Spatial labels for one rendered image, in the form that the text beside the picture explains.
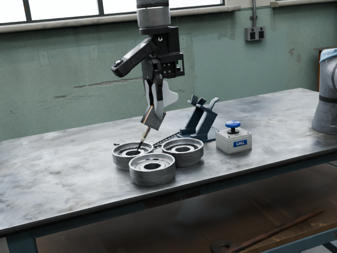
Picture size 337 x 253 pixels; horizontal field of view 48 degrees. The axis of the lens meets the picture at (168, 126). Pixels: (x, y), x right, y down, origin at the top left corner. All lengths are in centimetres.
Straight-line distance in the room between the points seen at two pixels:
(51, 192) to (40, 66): 163
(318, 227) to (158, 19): 72
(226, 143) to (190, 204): 36
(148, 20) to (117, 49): 166
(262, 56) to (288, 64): 24
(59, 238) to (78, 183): 33
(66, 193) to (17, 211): 11
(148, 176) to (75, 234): 45
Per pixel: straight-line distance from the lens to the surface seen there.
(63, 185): 93
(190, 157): 92
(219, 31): 277
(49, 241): 122
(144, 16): 87
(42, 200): 88
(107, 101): 255
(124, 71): 87
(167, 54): 89
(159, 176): 83
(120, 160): 93
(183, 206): 127
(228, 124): 100
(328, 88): 114
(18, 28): 236
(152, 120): 91
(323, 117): 115
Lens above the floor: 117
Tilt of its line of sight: 17 degrees down
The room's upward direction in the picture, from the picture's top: 5 degrees counter-clockwise
